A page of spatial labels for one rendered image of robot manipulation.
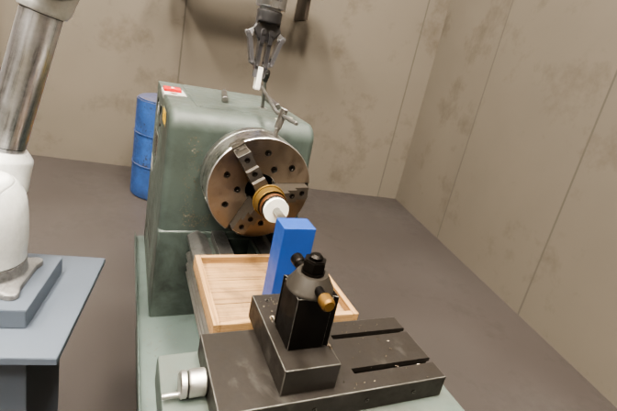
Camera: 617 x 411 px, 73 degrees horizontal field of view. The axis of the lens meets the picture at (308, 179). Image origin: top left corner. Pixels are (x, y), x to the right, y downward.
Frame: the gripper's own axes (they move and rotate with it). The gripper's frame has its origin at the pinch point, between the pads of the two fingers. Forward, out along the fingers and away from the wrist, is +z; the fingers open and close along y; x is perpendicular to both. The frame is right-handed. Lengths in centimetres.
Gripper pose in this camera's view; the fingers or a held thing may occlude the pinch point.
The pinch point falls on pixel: (258, 78)
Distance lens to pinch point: 134.8
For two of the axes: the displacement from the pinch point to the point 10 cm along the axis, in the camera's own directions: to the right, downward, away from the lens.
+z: -2.1, 9.3, 2.9
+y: 9.0, 0.8, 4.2
